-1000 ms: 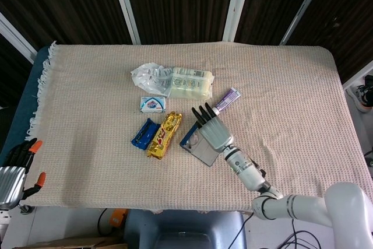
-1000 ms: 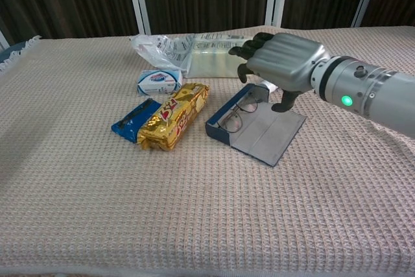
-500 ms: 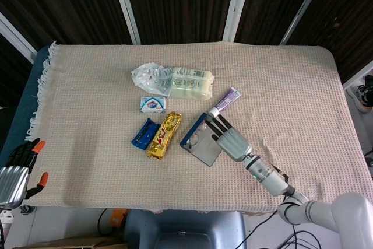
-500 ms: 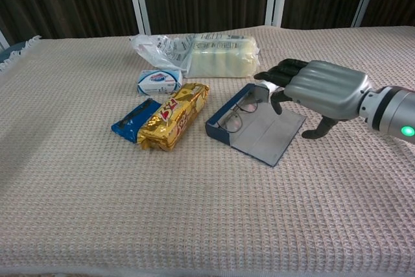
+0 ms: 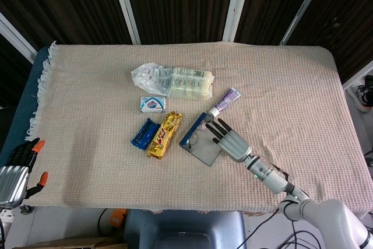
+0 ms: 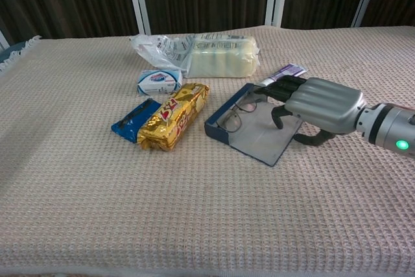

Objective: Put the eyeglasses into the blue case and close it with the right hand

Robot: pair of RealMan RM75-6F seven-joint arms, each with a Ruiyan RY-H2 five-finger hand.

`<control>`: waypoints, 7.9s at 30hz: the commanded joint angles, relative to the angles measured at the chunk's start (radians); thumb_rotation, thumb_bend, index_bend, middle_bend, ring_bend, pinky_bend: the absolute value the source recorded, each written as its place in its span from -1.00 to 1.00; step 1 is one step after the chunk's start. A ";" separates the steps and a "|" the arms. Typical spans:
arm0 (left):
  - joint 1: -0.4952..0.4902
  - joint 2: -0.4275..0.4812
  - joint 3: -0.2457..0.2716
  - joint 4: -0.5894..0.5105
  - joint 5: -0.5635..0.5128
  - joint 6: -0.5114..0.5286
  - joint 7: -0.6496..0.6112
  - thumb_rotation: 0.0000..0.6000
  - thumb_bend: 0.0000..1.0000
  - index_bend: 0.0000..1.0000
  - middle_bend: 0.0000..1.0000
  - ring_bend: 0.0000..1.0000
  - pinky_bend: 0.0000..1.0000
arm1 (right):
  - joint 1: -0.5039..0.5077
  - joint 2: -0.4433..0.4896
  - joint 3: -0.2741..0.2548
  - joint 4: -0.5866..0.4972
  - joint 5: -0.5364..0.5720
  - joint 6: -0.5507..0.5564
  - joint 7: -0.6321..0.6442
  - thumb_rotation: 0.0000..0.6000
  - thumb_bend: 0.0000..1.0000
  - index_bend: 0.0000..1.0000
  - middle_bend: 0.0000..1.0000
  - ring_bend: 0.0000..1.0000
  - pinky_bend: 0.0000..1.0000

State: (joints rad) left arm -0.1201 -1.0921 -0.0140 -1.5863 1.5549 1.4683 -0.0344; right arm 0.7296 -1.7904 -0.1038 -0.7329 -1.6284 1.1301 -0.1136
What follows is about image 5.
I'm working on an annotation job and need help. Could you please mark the black cable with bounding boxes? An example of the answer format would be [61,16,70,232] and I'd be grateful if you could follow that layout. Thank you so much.
[97,208,117,237]

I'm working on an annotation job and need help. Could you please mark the white blue soap box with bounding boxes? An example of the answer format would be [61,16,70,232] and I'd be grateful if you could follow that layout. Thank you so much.
[139,96,167,114]

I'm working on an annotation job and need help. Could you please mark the beige waffle tablecloth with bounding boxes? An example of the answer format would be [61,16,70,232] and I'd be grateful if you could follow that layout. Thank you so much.
[24,40,373,215]

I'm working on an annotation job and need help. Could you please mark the blue padded table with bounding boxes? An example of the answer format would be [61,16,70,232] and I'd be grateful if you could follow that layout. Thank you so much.
[0,45,57,169]

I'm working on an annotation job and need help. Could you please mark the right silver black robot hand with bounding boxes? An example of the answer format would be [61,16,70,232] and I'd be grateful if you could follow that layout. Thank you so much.
[205,118,253,164]

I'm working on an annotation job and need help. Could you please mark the clear bag of pale rolls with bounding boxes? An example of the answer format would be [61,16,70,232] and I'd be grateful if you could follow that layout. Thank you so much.
[130,62,216,100]

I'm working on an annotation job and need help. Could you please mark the white screen frame post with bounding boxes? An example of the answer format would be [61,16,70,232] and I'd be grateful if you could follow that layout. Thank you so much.
[222,0,254,43]
[0,12,38,65]
[342,60,373,91]
[108,0,142,45]
[279,0,330,46]

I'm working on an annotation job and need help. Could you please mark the gray box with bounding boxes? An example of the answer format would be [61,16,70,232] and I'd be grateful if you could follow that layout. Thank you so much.
[178,111,224,169]

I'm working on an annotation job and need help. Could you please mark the black floor cables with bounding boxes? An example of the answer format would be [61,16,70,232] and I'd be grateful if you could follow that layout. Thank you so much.
[246,209,367,249]

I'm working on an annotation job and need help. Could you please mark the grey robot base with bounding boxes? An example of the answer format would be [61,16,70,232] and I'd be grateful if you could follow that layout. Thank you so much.
[123,209,247,249]

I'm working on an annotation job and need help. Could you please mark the blue snack pack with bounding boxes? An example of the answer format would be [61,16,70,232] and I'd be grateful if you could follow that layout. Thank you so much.
[130,117,161,151]

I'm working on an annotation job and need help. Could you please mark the purple white toothpaste tube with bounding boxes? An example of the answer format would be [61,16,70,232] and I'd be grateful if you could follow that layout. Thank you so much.
[209,87,242,117]

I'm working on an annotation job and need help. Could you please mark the gold snack pack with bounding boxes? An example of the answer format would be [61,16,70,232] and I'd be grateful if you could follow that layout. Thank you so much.
[146,111,184,161]

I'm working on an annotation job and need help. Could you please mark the orange floor object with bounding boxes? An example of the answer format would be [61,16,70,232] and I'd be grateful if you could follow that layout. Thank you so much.
[108,208,129,228]

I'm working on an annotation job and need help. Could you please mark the white black sneaker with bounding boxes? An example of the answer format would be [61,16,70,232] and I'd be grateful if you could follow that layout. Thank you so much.
[346,83,373,114]

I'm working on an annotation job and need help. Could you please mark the thin-framed eyeglasses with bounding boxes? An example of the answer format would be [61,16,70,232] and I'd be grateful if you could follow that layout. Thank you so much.
[186,118,213,149]

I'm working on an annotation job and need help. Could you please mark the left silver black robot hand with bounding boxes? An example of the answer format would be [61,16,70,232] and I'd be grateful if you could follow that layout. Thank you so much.
[0,137,49,209]

